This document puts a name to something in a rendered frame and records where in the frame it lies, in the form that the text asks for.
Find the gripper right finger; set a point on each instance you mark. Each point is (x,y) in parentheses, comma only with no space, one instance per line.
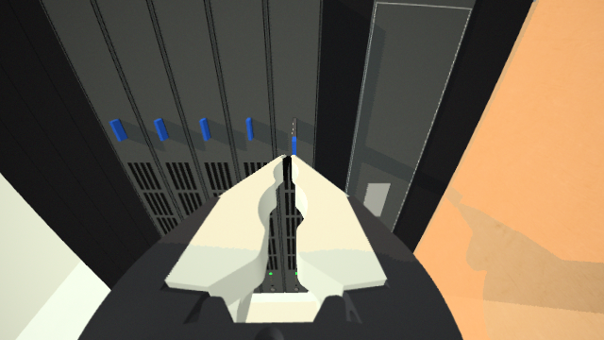
(343,249)

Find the black server rack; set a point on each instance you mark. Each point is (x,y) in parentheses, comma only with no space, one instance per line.
(195,96)

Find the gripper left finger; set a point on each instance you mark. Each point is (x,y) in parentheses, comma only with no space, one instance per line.
(219,250)

